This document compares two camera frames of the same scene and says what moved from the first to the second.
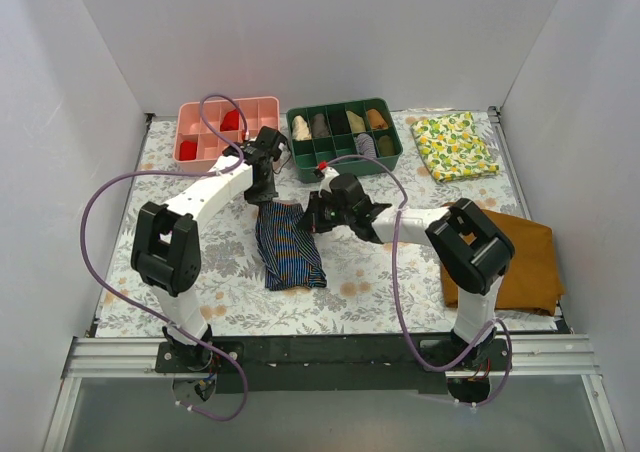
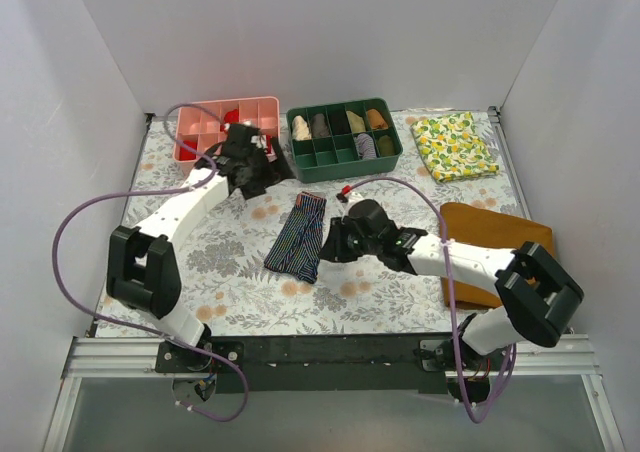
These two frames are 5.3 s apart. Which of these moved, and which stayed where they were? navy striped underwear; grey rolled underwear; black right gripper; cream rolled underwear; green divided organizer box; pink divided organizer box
Moved: navy striped underwear; black right gripper
Stayed: cream rolled underwear; green divided organizer box; pink divided organizer box; grey rolled underwear
